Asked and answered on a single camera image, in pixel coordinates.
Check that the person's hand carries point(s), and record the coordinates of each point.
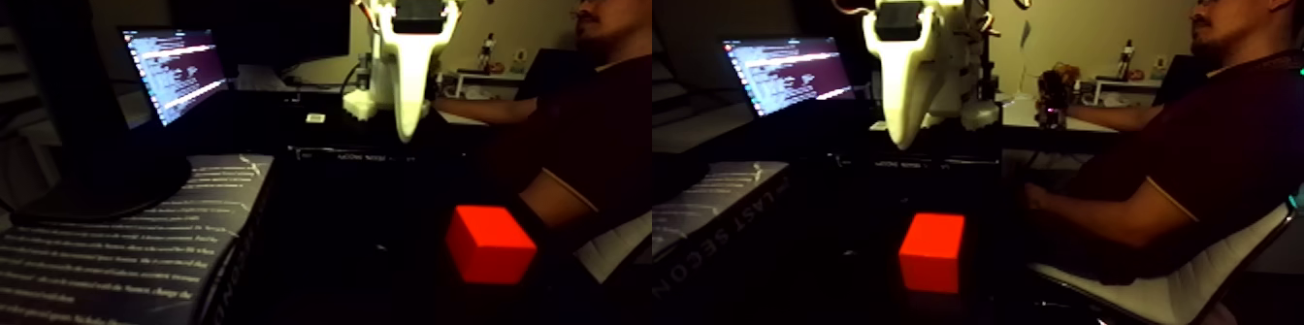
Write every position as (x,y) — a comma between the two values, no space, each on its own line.
(1036,198)

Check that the person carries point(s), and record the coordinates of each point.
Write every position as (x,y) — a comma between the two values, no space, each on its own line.
(601,123)
(1202,154)

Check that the black book white text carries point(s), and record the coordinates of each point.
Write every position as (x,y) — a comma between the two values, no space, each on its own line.
(703,205)
(122,256)

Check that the dark computer monitor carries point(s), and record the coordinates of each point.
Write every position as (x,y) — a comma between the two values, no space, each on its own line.
(815,1)
(285,11)

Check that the black monitor with round stand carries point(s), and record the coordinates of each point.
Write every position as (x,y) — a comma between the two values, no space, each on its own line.
(92,144)

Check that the red cube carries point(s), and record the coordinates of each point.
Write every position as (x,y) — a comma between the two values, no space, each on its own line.
(489,251)
(932,256)

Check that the dark leader arm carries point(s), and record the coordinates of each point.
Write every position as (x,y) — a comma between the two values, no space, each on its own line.
(1049,98)

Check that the open laptop lit screen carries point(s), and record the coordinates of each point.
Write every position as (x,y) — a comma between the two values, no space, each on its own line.
(178,67)
(790,72)

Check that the small white tag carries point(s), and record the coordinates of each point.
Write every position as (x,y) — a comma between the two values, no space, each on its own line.
(316,118)

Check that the small figurine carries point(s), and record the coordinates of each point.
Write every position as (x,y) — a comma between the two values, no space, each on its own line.
(1126,60)
(487,54)

